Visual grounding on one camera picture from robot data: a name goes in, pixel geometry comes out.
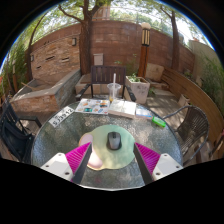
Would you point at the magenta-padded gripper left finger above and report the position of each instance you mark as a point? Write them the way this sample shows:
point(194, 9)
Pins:
point(58, 165)

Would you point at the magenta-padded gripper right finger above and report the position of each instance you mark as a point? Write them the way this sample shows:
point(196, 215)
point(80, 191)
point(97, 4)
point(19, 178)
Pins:
point(165, 165)

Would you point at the grey and black computer mouse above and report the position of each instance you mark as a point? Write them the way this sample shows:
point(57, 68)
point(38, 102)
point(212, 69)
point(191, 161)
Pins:
point(114, 141)

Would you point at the green mouse pad, pink rest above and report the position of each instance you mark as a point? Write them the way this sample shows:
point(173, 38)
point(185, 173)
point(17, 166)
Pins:
point(110, 158)

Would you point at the small green box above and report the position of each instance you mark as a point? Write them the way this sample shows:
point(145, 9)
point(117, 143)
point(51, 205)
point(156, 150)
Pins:
point(158, 121)

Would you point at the brown wicker chair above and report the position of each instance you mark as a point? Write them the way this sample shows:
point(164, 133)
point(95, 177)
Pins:
point(193, 130)

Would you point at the white number plate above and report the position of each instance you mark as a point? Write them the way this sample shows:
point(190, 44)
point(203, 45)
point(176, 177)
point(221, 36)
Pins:
point(61, 117)

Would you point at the black metal chair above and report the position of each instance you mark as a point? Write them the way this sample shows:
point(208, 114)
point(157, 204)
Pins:
point(15, 133)

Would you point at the small blue and white booklet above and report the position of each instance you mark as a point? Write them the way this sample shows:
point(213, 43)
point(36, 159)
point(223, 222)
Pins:
point(144, 113)

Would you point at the small white flower pot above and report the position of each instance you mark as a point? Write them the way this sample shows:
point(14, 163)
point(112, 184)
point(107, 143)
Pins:
point(184, 100)

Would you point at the stone raised garden bed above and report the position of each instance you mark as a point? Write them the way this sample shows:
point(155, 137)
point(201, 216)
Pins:
point(40, 100)

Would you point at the open white book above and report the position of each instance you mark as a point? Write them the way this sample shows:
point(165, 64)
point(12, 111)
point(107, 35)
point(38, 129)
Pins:
point(122, 108)

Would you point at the white planter box with plant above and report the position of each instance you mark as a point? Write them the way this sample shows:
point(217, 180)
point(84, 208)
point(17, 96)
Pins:
point(140, 90)

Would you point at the curved wooden bench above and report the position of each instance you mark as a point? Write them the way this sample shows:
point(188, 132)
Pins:
point(193, 86)

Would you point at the clear plastic cup with straw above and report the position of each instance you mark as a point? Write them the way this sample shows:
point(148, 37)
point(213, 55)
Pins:
point(113, 91)

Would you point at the dark wooden slatted chair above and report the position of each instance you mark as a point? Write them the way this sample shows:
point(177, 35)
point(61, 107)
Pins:
point(103, 75)

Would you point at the thin curved tree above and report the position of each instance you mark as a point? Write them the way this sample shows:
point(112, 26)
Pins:
point(29, 60)

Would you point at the thick forked tree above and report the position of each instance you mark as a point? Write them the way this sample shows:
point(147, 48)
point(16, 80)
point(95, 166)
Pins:
point(86, 46)

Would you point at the slim leaning tree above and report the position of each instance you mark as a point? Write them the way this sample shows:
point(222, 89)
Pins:
point(175, 43)

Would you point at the black wall lamp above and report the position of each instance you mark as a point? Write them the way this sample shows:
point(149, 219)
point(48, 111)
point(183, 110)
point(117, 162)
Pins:
point(74, 41)
point(32, 58)

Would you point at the wooden garden lamp post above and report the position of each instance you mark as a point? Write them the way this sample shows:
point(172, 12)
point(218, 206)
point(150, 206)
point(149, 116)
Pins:
point(144, 56)

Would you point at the grey electrical wall box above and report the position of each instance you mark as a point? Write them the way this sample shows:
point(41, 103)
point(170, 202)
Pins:
point(98, 59)

